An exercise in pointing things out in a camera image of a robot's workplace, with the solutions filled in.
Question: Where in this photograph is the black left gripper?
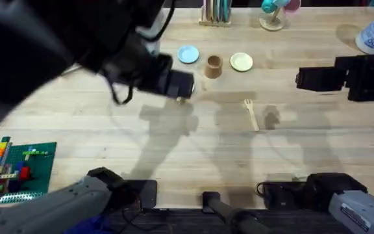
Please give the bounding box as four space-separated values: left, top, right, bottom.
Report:
101 31 195 99

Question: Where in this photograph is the light blue plate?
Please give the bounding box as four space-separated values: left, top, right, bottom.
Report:
177 44 201 65

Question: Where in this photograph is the pale yellow plate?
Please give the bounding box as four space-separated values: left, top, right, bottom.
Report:
229 52 254 73

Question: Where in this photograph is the wooden plate rack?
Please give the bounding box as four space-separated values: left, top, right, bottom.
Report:
198 0 234 28

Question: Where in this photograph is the teal plate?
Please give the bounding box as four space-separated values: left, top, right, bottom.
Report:
221 0 232 22

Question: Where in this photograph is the brown cup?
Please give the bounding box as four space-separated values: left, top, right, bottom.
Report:
204 55 224 80

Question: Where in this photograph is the wooden cup stand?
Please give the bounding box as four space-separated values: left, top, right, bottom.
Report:
258 6 286 33

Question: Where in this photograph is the wooden fork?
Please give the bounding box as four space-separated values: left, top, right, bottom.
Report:
243 98 260 133

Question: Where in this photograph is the pink cup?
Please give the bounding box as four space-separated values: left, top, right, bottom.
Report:
283 0 303 13

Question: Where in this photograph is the teal cup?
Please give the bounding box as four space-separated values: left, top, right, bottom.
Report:
260 0 290 14

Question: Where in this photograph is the green board with toy blocks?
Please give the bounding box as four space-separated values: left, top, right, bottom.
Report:
0 136 58 207

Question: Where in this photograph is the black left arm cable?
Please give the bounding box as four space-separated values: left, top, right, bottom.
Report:
108 76 135 106

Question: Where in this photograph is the black camera pole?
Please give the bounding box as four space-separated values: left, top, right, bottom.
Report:
201 191 271 234

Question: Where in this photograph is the black rail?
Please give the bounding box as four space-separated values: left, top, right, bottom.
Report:
107 207 337 234

